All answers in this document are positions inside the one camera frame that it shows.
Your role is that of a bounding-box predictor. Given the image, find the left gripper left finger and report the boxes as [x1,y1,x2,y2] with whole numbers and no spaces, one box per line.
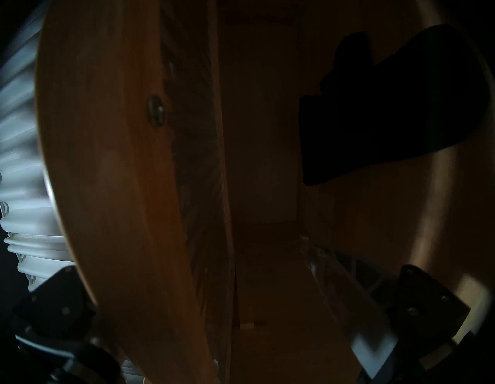
[10,265,124,384]

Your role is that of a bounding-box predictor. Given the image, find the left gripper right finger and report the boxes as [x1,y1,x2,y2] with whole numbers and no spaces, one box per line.
[301,242,470,384]

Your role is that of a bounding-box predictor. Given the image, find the wooden flap door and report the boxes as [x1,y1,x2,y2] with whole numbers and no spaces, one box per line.
[35,0,236,384]

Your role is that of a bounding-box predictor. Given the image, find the black socks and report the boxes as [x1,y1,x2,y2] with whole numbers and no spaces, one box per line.
[299,24,492,187]

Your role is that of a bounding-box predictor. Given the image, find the wooden cabinet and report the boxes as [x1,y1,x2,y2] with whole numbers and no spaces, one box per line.
[209,0,495,384]

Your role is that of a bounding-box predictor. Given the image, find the metal screw in wood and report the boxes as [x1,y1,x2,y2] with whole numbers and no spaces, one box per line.
[147,94,167,130]

